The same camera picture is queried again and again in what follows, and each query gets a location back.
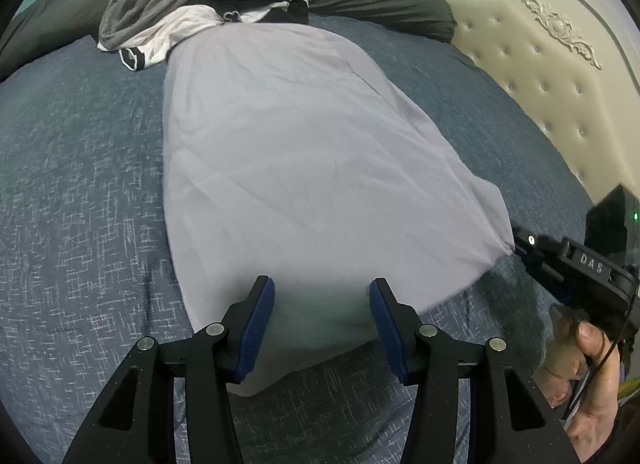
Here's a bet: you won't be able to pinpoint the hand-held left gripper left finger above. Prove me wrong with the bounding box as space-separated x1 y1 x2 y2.
62 275 276 464

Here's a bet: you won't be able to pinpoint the black pants with striped side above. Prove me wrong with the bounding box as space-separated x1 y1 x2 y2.
117 46 146 72

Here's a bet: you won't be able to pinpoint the lilac pullover with black collar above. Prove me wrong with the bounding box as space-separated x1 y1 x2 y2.
161 22 516 397

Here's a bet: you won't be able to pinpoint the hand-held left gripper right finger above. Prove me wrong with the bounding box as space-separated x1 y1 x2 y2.
369 278 581 464

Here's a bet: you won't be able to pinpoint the blue patterned bedspread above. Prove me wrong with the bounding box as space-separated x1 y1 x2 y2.
0 14 621 464

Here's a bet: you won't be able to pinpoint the white garment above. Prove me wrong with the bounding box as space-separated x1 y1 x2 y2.
97 0 291 67

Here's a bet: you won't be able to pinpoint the person's right hand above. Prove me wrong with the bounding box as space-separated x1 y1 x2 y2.
532 304 632 462

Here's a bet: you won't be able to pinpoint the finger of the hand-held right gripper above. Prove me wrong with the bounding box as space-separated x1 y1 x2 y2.
517 249 573 302
510 225 568 257

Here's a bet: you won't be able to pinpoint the cream tufted headboard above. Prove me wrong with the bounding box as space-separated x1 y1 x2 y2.
412 0 640 209

